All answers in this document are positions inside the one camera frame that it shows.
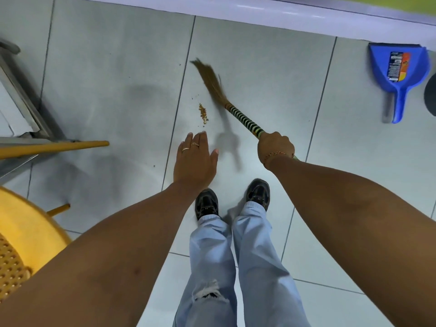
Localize person's right hand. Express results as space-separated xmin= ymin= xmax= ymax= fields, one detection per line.
xmin=257 ymin=131 xmax=296 ymax=170

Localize person's left hand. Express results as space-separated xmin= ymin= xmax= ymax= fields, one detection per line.
xmin=173 ymin=131 xmax=219 ymax=191

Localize grass broom with striped handle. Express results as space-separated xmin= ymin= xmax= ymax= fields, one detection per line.
xmin=190 ymin=58 xmax=300 ymax=162

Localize person's left forearm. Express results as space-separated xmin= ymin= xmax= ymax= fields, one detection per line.
xmin=0 ymin=182 xmax=212 ymax=327

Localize person's right forearm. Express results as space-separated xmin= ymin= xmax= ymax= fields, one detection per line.
xmin=265 ymin=154 xmax=436 ymax=327

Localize black left shoe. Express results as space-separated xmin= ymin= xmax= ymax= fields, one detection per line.
xmin=194 ymin=188 xmax=219 ymax=221

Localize black shoe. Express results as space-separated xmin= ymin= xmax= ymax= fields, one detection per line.
xmin=194 ymin=188 xmax=219 ymax=221
xmin=245 ymin=178 xmax=271 ymax=212

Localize black right shoe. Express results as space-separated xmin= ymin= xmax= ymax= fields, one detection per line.
xmin=245 ymin=178 xmax=271 ymax=212

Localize light blue jeans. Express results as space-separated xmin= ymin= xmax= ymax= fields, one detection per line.
xmin=173 ymin=201 xmax=311 ymax=327

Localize yellow pole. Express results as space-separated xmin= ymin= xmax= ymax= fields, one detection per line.
xmin=0 ymin=140 xmax=110 ymax=160

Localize yellow plastic chair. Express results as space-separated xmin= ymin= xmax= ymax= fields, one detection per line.
xmin=0 ymin=186 xmax=73 ymax=303

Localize blue plastic dustpan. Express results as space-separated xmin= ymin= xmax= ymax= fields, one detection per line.
xmin=368 ymin=43 xmax=431 ymax=124

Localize black round object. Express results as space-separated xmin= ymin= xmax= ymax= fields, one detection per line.
xmin=424 ymin=73 xmax=436 ymax=117

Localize gold bracelet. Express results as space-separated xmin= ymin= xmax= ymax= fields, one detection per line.
xmin=263 ymin=151 xmax=295 ymax=166

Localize grey metal frame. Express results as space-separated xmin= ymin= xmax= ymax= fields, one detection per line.
xmin=0 ymin=39 xmax=81 ymax=185

